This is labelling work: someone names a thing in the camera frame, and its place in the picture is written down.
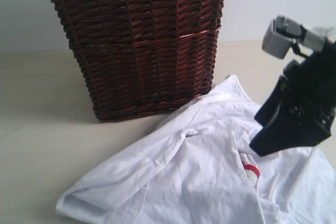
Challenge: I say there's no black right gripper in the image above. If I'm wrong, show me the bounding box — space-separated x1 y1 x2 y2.
249 42 335 156

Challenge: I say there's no white t-shirt red lettering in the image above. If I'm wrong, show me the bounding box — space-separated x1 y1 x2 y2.
56 75 335 223

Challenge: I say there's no dark brown wicker basket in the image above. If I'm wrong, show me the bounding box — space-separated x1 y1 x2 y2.
51 0 224 121

